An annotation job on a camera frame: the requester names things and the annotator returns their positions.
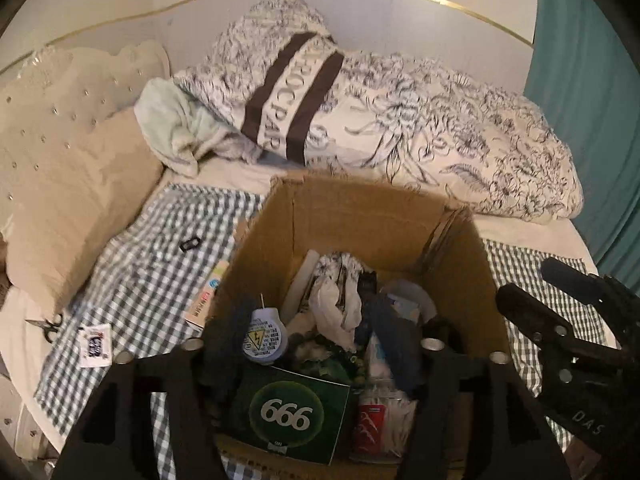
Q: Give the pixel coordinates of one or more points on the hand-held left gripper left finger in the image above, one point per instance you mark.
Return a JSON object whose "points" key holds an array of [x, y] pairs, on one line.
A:
{"points": [[220, 355]]}

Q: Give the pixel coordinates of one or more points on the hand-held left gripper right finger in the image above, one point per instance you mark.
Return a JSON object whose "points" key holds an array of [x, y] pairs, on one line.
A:
{"points": [[395, 345]]}

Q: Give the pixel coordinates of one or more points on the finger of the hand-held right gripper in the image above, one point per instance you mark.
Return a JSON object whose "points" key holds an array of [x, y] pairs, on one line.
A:
{"points": [[540, 317], [575, 275]]}

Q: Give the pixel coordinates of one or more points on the white plug adapter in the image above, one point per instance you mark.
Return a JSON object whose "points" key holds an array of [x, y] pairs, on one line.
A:
{"points": [[262, 335]]}

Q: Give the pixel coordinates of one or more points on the small black device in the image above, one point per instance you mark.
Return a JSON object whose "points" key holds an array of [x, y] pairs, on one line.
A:
{"points": [[367, 282]]}

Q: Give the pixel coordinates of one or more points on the white tissue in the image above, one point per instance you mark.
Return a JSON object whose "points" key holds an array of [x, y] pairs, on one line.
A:
{"points": [[335, 305]]}

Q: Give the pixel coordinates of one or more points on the clear red-label swab container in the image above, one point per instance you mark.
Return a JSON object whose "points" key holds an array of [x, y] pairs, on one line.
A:
{"points": [[372, 420]]}

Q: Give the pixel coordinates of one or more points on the green snack packet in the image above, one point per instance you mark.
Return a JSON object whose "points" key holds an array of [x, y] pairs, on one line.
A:
{"points": [[290, 410]]}

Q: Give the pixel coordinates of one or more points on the clear printed plastic bag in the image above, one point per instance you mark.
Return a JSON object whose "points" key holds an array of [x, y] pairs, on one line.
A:
{"points": [[340, 265]]}

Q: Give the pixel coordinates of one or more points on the brown cardboard box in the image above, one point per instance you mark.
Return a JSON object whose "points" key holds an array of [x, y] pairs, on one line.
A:
{"points": [[350, 210]]}

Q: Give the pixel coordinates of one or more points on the cream bed mattress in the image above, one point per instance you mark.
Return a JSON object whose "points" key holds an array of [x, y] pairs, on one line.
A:
{"points": [[540, 235]]}

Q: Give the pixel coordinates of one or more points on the cream tube box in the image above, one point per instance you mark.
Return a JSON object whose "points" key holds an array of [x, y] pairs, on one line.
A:
{"points": [[207, 295]]}

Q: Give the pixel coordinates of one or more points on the grey checkered blanket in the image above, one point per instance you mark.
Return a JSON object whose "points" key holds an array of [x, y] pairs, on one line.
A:
{"points": [[140, 285]]}

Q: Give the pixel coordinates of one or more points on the small white printed sachet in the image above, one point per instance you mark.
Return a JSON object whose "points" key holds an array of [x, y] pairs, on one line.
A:
{"points": [[95, 347]]}

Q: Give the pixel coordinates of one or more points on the small scissors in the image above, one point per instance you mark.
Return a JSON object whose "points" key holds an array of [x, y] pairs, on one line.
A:
{"points": [[47, 327]]}

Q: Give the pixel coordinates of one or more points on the teal curtain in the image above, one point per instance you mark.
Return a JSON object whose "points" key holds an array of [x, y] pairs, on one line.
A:
{"points": [[585, 85]]}

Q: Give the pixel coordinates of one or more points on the floral white duvet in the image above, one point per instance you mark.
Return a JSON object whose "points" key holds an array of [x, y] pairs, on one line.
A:
{"points": [[425, 125]]}

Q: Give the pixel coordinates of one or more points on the cream studded pillow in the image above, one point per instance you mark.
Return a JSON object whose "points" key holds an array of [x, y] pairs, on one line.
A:
{"points": [[75, 170]]}

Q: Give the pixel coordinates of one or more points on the light green towel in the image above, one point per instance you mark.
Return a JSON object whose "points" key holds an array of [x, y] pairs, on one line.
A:
{"points": [[170, 120]]}

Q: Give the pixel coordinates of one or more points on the white headboard gold trim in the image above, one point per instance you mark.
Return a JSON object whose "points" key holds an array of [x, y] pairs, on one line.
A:
{"points": [[175, 30]]}

